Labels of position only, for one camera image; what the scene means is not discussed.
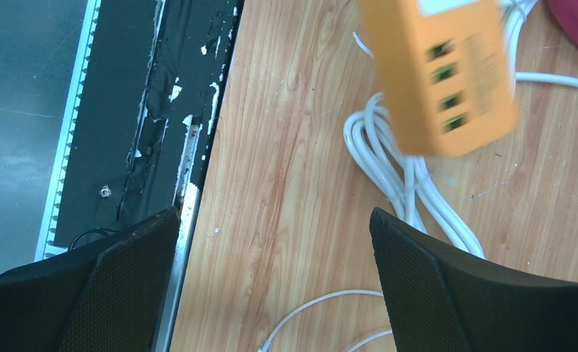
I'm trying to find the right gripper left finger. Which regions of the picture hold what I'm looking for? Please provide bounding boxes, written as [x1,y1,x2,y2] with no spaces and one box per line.
[0,208,180,351]

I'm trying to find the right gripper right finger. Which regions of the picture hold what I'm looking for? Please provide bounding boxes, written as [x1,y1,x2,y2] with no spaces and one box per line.
[370,208,578,351]

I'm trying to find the orange power strip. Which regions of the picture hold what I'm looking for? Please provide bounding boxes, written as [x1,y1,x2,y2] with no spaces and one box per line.
[359,0,518,156]

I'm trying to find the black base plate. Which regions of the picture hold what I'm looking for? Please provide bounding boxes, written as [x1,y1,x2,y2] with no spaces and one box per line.
[34,1,244,261]

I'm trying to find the orange strip white cable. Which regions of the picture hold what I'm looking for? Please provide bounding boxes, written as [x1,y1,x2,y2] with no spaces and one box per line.
[342,0,578,260]

